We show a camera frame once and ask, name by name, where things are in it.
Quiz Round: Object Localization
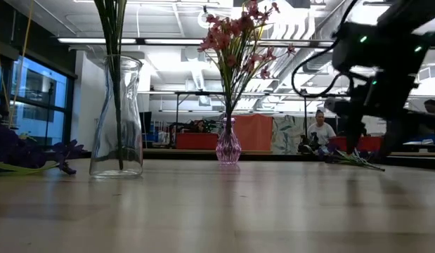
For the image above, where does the black background gantry frame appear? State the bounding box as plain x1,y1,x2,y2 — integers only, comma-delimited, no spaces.
138,90,348,124

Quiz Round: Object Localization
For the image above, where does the black monitor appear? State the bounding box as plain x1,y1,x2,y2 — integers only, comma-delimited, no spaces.
138,111,153,135

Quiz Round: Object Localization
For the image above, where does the ceiling light strip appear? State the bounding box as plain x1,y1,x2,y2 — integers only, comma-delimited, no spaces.
56,37,137,45
143,38,204,46

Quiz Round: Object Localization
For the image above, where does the purple artificial flower stem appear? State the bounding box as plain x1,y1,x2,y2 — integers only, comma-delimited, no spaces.
93,0,129,172
317,140,386,172
0,122,85,176

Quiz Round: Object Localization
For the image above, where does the floral patterned cloth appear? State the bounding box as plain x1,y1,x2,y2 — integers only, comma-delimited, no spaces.
271,115,309,155

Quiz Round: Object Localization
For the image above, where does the black camera stand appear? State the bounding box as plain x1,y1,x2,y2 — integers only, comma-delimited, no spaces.
44,81,56,148

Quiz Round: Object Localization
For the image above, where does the silver ventilation duct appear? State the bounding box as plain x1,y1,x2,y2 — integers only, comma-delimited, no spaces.
301,20,344,74

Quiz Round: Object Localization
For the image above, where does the black right camera cable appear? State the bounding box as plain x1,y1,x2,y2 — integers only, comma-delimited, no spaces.
290,0,355,98

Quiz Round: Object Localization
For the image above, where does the clear glass vase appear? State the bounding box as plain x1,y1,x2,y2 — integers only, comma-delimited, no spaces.
89,55,144,179

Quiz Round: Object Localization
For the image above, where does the red storage bin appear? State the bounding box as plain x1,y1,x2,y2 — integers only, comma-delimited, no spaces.
174,132,219,151
328,136,382,153

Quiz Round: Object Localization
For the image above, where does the orange cloth partition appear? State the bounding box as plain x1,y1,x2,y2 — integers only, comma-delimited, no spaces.
225,112,274,152

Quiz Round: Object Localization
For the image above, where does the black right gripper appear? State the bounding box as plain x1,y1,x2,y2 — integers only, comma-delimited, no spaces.
324,83,415,162

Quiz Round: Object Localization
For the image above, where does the yellow cable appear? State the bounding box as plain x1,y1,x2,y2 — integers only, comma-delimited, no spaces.
0,0,34,129

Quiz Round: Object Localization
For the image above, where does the large glass window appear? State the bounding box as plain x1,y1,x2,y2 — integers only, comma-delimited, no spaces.
0,56,74,150

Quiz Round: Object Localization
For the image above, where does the pink glass vase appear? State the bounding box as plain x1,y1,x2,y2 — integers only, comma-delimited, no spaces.
215,117,242,166

